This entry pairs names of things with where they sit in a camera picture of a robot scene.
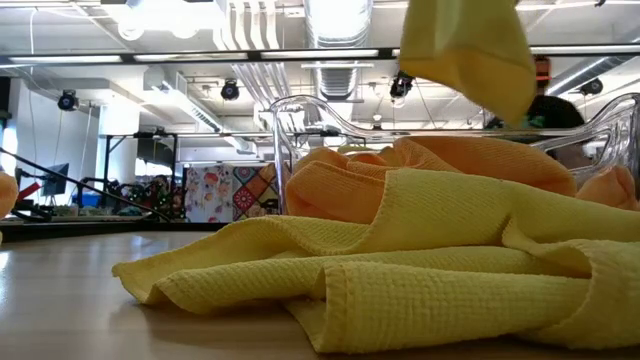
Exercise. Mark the orange microfiber towel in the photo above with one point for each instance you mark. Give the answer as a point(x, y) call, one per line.
point(330, 195)
point(610, 190)
point(7, 192)
point(490, 160)
point(325, 156)

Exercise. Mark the clear plastic basket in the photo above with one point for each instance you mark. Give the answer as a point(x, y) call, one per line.
point(281, 150)
point(370, 137)

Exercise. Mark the colourful patchwork quilt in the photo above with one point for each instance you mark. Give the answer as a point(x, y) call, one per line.
point(220, 190)

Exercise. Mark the black ceiling spotlight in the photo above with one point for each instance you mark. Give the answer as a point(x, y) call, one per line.
point(67, 100)
point(592, 86)
point(230, 90)
point(401, 85)

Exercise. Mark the long linear ceiling light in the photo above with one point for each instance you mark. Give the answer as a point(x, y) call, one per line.
point(320, 53)

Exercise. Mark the white ceiling conduit bundle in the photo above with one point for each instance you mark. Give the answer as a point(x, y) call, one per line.
point(255, 40)

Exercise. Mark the blue storage bin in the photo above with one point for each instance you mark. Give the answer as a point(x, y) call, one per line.
point(89, 199)

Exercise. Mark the person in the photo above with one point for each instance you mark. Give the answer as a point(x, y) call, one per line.
point(555, 112)

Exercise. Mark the black computer monitor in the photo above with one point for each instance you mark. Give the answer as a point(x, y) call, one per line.
point(56, 180)

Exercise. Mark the silver ceiling air duct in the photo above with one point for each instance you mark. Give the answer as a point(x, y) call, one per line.
point(337, 30)

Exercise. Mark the white rectangular ceiling duct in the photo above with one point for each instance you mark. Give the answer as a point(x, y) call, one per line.
point(175, 95)

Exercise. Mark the black aluminium table frame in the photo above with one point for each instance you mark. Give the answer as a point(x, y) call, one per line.
point(100, 230)

